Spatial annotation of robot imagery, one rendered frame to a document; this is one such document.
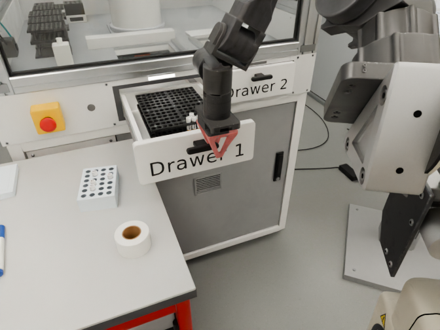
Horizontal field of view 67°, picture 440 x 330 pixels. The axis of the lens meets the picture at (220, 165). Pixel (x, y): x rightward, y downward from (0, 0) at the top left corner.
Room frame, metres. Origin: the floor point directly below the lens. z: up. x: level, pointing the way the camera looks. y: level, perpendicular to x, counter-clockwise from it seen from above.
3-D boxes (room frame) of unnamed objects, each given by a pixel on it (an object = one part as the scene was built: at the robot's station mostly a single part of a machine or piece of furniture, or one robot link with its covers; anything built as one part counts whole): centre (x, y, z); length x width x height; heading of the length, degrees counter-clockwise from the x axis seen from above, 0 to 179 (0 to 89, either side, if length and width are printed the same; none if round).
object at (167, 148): (0.65, 0.05, 0.87); 0.29 x 0.02 x 0.11; 112
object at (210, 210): (1.42, 0.30, 0.40); 1.03 x 0.95 x 0.80; 112
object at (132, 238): (0.47, 0.18, 0.78); 0.07 x 0.07 x 0.04
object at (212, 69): (0.63, 0.01, 1.07); 0.07 x 0.06 x 0.07; 16
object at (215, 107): (0.62, 0.01, 1.01); 0.10 x 0.07 x 0.07; 22
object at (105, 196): (0.63, 0.30, 0.78); 0.12 x 0.08 x 0.04; 12
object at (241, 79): (1.07, -0.12, 0.87); 0.29 x 0.02 x 0.11; 112
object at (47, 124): (0.78, 0.46, 0.88); 0.04 x 0.03 x 0.04; 112
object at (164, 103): (0.84, 0.13, 0.87); 0.22 x 0.18 x 0.06; 22
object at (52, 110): (0.81, 0.47, 0.88); 0.07 x 0.05 x 0.07; 112
